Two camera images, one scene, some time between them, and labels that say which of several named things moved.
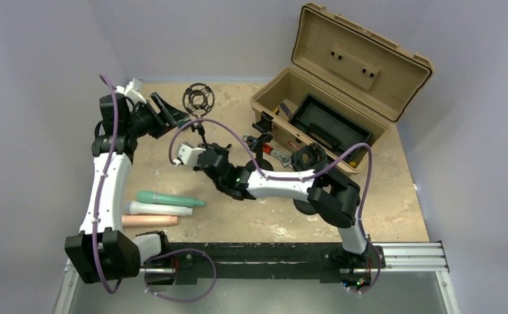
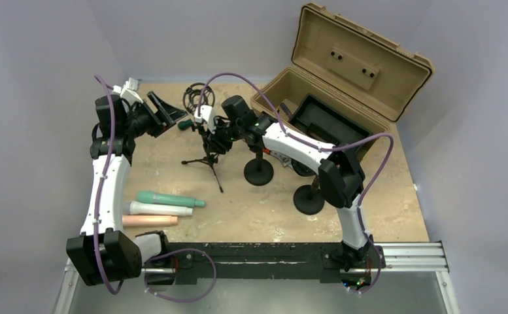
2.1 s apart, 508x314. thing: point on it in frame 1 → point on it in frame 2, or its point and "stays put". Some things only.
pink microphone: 148,220 stays put
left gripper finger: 173,114 stays put
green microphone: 148,197 stays put
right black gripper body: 225,152 → 227,132
